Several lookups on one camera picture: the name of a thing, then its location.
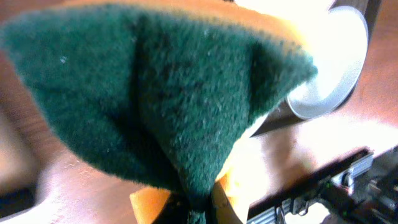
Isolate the green and yellow sponge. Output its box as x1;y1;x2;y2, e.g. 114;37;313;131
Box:
1;1;318;223

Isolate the light grey plate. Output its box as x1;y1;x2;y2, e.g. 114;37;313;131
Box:
286;6;369;119

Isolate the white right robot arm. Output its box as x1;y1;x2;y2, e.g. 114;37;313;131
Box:
248;147;397;223

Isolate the dark brown serving tray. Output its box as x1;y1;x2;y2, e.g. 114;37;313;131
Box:
252;0;382;137

